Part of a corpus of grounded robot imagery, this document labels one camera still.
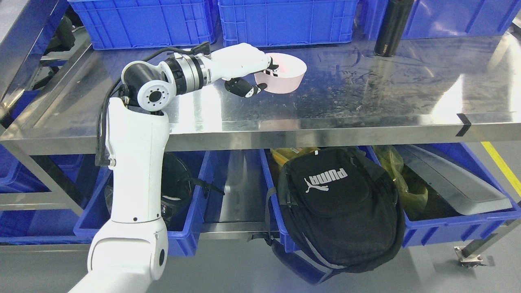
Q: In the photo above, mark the blue crate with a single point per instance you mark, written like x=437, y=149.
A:
x=277, y=23
x=131, y=24
x=459, y=18

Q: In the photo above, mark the blue bin lower right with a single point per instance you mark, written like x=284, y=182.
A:
x=440, y=223

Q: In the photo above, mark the black thermos bottle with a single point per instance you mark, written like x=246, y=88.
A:
x=391, y=30

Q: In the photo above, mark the yellow plastic bag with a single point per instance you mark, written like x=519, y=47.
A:
x=411, y=189

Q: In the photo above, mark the blue bin lower left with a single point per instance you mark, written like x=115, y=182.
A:
x=187, y=182

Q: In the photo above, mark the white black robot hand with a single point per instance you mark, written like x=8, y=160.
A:
x=235, y=62

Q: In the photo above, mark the pink ikea bowl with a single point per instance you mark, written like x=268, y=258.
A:
x=288, y=77

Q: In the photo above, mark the blue crate top right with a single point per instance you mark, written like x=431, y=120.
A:
x=459, y=18

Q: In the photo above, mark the blue bin under backpack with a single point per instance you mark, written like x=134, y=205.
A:
x=277, y=237

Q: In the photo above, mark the black puma backpack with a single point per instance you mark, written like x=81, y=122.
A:
x=341, y=209

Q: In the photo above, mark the blue crate top middle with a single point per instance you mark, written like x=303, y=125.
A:
x=277, y=23

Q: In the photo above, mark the blue crate top left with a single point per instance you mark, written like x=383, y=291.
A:
x=131, y=24

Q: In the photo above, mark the grey plastic panel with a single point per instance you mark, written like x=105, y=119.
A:
x=465, y=192

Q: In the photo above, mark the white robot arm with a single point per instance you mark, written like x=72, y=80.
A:
x=129, y=251

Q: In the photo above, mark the steel shelf frame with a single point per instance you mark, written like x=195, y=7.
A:
x=433, y=90

